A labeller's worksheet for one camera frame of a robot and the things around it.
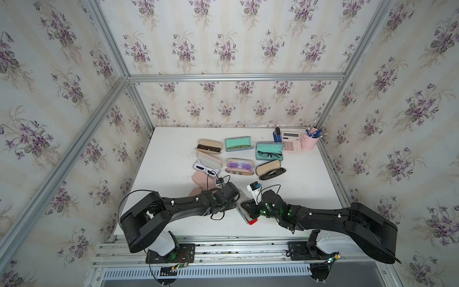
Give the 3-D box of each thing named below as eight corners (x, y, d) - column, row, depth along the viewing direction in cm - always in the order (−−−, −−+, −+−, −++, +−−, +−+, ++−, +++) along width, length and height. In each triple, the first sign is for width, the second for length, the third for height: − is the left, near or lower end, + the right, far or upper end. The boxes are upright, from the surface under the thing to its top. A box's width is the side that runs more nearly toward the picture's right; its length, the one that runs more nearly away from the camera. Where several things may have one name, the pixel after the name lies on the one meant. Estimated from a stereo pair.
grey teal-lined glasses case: (224, 152, 109) (224, 148, 106) (225, 140, 115) (225, 136, 113) (252, 152, 109) (253, 148, 106) (251, 140, 116) (251, 136, 113)
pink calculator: (282, 152, 111) (283, 148, 108) (281, 134, 121) (282, 130, 118) (300, 154, 110) (302, 150, 107) (297, 136, 120) (299, 132, 117)
